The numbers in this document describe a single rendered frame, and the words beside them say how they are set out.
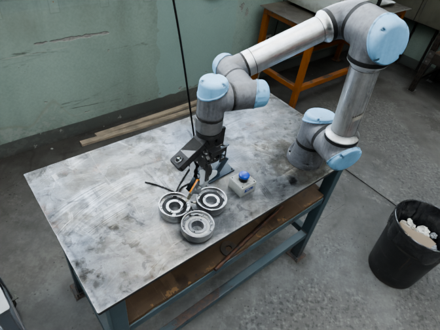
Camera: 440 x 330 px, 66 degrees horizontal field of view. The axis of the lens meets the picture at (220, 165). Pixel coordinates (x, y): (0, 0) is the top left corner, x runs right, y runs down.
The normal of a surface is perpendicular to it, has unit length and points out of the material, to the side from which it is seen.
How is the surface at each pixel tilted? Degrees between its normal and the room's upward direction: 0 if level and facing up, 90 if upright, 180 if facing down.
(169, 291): 0
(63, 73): 90
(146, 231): 0
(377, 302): 0
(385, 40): 82
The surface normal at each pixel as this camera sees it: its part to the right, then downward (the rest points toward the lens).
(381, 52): 0.35, 0.57
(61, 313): 0.11, -0.73
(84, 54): 0.62, 0.58
